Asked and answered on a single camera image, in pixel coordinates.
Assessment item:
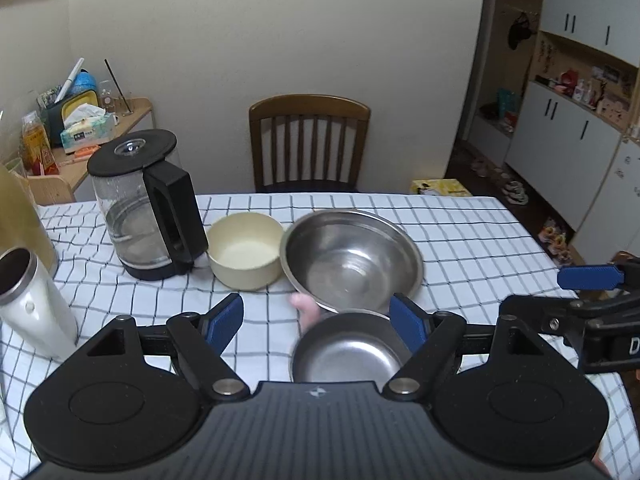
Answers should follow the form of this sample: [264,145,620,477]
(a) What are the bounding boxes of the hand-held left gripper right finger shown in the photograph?
[382,294,546,401]

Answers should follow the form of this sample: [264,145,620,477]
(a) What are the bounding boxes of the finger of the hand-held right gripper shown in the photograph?
[556,257,640,292]
[500,294,588,346]

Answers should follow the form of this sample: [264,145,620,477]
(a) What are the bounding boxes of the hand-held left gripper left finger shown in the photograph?
[87,293,251,402]

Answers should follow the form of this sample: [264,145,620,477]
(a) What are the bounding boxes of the cream bowl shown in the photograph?
[206,212,286,292]

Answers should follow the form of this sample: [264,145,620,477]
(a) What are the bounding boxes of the small steel bowl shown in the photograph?
[289,309,413,386]

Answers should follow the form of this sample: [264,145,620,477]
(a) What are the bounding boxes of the pink cartoon bowl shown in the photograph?
[289,292,322,333]

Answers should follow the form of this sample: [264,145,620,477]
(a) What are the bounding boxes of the large steel bowl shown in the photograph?
[280,209,425,317]

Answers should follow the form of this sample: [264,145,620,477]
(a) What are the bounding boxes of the colourful floor toy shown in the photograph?
[539,217,573,266]

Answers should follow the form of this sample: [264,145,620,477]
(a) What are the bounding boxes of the white refrigerator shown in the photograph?
[575,135,640,266]

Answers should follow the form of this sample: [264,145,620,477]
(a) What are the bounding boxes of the checked white tablecloth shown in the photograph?
[0,192,631,461]

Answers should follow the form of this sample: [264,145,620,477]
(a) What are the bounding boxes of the white sneakers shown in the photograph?
[502,180,531,206]

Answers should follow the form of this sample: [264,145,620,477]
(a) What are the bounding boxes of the glass electric kettle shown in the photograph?
[86,129,210,282]

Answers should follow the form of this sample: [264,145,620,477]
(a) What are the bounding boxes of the yellow cardboard box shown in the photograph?
[411,178,473,197]

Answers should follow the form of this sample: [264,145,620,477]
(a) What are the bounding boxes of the white insulated cup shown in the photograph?
[0,247,80,361]

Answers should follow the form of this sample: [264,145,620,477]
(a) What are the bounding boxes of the blue packet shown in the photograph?
[496,89,518,121]

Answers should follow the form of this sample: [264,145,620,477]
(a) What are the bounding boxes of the wooden side shelf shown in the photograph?
[25,97,157,206]

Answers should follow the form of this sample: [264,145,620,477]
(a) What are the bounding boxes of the tissue pack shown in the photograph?
[60,104,117,155]

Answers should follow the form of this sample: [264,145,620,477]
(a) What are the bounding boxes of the black hanging bag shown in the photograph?
[507,12,533,51]

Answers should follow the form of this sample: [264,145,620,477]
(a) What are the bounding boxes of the orange drink bottle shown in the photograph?
[20,112,55,177]

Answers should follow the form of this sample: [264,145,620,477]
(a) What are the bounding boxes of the white wooden cabinet unit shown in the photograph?
[480,0,640,241]

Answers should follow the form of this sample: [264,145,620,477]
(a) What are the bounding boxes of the thin black stick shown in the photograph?
[104,58,135,116]

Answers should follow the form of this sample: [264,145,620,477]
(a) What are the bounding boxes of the dark desk organizer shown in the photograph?
[37,87,101,133]

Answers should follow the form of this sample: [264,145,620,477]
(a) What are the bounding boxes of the blue container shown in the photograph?
[70,70,98,93]

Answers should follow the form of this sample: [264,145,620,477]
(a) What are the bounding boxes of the white pen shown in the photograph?
[54,57,85,103]

